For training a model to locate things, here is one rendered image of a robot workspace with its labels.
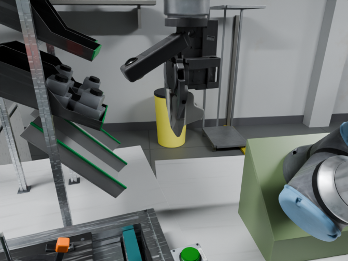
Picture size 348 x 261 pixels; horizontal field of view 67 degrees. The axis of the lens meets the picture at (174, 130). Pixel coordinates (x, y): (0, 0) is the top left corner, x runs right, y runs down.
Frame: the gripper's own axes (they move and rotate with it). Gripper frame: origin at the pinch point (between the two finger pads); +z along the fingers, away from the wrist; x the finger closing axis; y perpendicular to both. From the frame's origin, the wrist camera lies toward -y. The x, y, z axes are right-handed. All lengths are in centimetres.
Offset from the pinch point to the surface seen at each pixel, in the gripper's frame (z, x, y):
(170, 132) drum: 103, 222, 69
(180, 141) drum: 117, 223, 82
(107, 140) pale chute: 20.0, 42.8, -10.3
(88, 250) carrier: 26.3, 1.4, -18.9
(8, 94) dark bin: -5.0, 18.2, -31.0
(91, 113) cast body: 1.3, 19.2, -14.7
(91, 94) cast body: -3.2, 19.7, -14.0
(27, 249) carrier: 26.3, 5.9, -31.6
